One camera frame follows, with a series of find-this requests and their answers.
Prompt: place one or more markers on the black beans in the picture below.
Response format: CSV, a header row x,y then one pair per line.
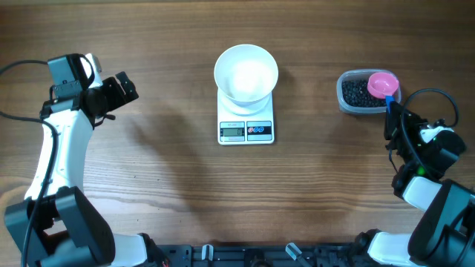
x,y
355,94

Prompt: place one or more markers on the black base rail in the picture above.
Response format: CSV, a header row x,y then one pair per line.
x,y
320,255

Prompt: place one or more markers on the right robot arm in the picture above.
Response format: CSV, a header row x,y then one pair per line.
x,y
445,234

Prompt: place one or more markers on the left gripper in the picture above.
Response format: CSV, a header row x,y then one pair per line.
x,y
118,100

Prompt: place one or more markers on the clear plastic container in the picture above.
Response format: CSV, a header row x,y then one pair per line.
x,y
355,75

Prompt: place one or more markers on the pink scoop blue handle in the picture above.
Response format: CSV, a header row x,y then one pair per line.
x,y
384,85

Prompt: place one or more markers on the white bowl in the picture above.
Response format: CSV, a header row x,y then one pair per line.
x,y
246,74

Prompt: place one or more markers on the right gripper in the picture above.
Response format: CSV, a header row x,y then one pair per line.
x,y
393,124

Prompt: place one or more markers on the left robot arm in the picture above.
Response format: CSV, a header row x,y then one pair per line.
x,y
55,224

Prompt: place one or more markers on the white digital kitchen scale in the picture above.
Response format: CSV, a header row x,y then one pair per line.
x,y
249,124

